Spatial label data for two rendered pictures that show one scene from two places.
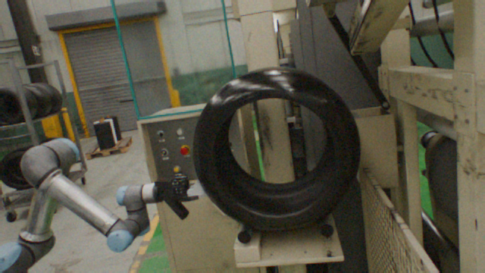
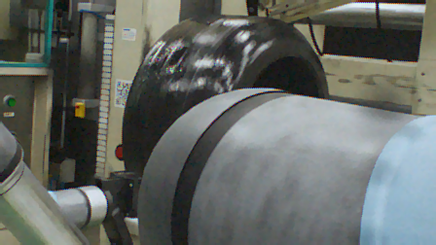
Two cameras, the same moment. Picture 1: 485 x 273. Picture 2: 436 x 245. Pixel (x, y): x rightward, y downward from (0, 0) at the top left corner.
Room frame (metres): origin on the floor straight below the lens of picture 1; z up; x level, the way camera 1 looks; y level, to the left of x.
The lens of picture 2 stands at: (0.51, 1.25, 1.39)
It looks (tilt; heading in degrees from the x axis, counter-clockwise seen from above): 7 degrees down; 301
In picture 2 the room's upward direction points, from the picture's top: 5 degrees clockwise
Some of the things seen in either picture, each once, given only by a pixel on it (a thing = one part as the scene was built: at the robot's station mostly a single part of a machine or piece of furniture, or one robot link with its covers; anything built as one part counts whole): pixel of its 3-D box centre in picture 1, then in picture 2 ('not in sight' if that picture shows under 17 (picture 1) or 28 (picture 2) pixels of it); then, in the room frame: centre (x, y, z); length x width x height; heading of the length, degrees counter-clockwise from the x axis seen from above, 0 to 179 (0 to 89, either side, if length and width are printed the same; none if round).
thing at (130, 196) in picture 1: (133, 196); (53, 214); (1.24, 0.46, 1.05); 0.11 x 0.08 x 0.09; 81
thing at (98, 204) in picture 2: (152, 192); (86, 206); (1.23, 0.38, 1.06); 0.08 x 0.05 x 0.08; 171
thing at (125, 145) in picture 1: (107, 133); not in sight; (7.67, 3.09, 0.38); 1.20 x 0.80 x 0.76; 10
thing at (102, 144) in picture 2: not in sight; (112, 100); (1.57, -0.10, 1.19); 0.05 x 0.04 x 0.48; 81
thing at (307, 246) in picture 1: (289, 235); not in sight; (1.23, -0.10, 0.80); 0.37 x 0.36 x 0.02; 81
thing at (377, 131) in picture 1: (371, 146); not in sight; (1.39, -0.51, 1.05); 0.20 x 0.15 x 0.30; 171
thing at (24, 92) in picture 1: (34, 134); not in sight; (4.67, 2.85, 0.96); 1.36 x 0.71 x 1.92; 2
